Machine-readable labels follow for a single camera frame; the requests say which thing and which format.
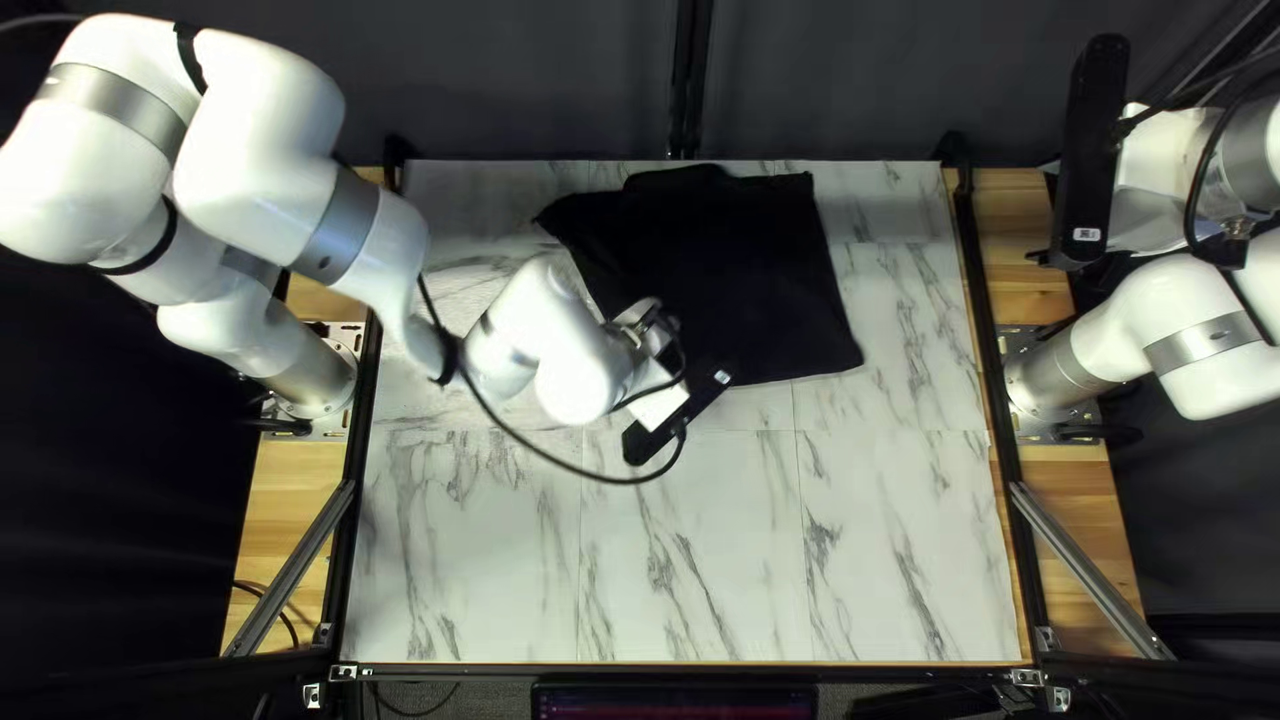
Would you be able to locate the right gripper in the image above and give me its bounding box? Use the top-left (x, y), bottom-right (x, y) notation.
top-left (1103, 103), bottom-right (1224, 255)

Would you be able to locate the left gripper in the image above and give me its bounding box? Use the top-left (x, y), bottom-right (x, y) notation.
top-left (627, 351), bottom-right (694, 434)

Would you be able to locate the black t-shirt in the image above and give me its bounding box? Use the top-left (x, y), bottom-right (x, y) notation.
top-left (533, 163), bottom-right (866, 389)

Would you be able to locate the black frame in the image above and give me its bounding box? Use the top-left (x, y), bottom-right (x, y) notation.
top-left (220, 0), bottom-right (1280, 713)

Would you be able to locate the thin black cable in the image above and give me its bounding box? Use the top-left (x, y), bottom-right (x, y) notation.
top-left (232, 578), bottom-right (301, 651)

